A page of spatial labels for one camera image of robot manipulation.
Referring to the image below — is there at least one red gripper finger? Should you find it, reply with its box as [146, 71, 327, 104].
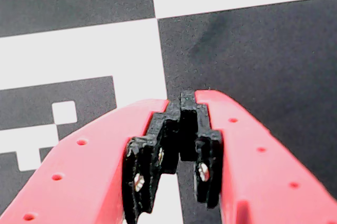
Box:
[180, 89, 337, 224]
[0, 99, 182, 224]

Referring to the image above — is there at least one black white marker board mat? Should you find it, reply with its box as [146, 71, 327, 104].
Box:
[0, 0, 337, 224]

